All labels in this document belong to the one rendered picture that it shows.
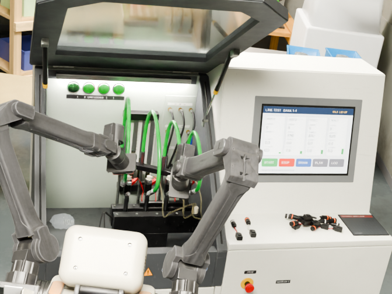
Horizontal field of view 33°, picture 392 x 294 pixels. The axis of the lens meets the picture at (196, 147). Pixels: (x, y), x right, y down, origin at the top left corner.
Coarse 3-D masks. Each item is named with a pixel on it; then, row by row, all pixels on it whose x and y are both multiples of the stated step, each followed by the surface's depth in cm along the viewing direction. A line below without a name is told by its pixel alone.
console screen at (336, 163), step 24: (264, 96) 258; (264, 120) 260; (288, 120) 263; (312, 120) 265; (336, 120) 268; (264, 144) 262; (288, 144) 265; (312, 144) 267; (336, 144) 270; (264, 168) 264; (288, 168) 267; (312, 168) 270; (336, 168) 272
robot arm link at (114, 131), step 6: (108, 126) 217; (114, 126) 217; (120, 126) 218; (108, 132) 216; (114, 132) 217; (120, 132) 218; (114, 138) 216; (120, 138) 217; (108, 144) 209; (114, 144) 212; (114, 150) 211; (96, 156) 215
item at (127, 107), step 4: (128, 100) 240; (128, 104) 237; (124, 108) 256; (128, 108) 235; (124, 112) 257; (128, 112) 234; (124, 116) 259; (128, 116) 233; (124, 120) 260; (128, 120) 232; (124, 124) 261; (128, 124) 231; (124, 128) 262; (128, 128) 230; (124, 132) 264; (128, 132) 229; (124, 136) 265; (128, 136) 229; (128, 140) 228; (128, 144) 228; (128, 148) 228; (128, 152) 228; (124, 176) 231; (124, 180) 233
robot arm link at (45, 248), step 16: (0, 112) 174; (0, 128) 173; (0, 144) 173; (0, 160) 174; (16, 160) 177; (0, 176) 175; (16, 176) 176; (16, 192) 175; (16, 208) 175; (32, 208) 178; (16, 224) 177; (32, 224) 176; (16, 240) 179; (32, 240) 176; (48, 240) 178; (48, 256) 176
